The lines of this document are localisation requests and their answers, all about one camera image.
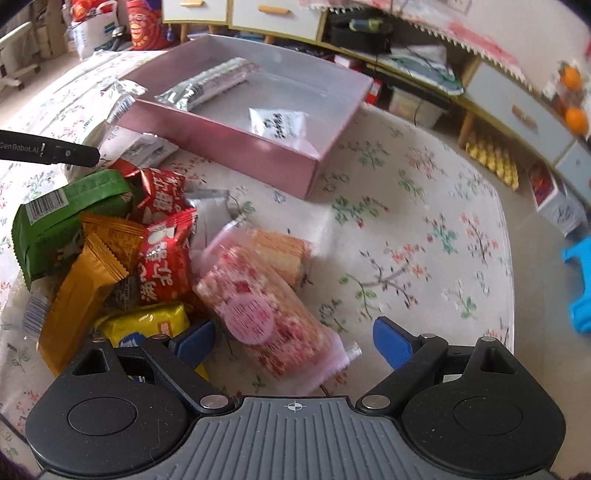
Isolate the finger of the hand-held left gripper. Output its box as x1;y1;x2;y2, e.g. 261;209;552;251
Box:
0;129;100;168

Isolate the clear barcode snack packet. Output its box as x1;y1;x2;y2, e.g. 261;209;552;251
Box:
21;277;61;337

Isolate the pink patterned cloth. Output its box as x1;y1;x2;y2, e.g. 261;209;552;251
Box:
300;0;532;70

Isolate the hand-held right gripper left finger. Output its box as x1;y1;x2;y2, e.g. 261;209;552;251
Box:
69;318;234;414

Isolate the white and wood cabinet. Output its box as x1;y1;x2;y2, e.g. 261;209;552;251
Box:
161;0;591;185

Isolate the clear storage box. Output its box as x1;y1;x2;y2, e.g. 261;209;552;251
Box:
388;85;451;127

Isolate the white box with red print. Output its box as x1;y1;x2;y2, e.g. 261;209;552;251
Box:
526;161;587;236

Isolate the peach wafer snack packet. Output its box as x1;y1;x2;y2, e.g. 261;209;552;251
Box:
249;227;314;289

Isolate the pink floral snack packet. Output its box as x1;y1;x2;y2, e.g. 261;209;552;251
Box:
191;217;361;395

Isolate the long orange snack packet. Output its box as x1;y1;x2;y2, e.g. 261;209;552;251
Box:
38;233;130;377

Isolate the silver cookie sleeve packet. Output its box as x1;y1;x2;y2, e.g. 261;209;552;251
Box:
154;56;260;112

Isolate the orange fruit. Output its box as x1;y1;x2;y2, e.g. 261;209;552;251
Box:
561;65;583;91
566;107;590;134

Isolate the pink cardboard box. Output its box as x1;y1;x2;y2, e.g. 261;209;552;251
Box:
113;34;375;200

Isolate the red printed bag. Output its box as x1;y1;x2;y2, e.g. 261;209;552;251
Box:
126;0;174;51

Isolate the yellow egg tray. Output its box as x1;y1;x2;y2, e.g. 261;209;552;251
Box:
464;131;520;190

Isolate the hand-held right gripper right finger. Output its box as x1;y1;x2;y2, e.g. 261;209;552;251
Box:
358;316;520;414

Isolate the red snack packet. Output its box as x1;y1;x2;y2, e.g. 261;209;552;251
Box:
134;210;204;305
111;159;188;222

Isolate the yellow snack packet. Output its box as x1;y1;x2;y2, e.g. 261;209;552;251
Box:
95;301;208;381

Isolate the black storage bin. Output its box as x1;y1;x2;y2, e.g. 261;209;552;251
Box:
330;18;393;54

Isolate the white shopping bag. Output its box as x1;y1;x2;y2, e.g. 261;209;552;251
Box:
69;0;121;61

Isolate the blue plastic stool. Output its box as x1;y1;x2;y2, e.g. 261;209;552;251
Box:
561;237;591;333

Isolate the green snack packet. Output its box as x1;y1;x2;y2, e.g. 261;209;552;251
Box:
11;169;144;289

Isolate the white barcode snack packet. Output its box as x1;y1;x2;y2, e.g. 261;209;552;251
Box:
99;126;179;169
83;79;147;144

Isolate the small white snack packet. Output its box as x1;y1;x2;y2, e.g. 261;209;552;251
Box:
248;107;308;141

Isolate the silver snack packet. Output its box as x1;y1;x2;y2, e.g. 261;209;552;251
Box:
185;187;247;252

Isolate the short orange snack packet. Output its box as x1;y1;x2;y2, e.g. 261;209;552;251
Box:
81;212;146;273

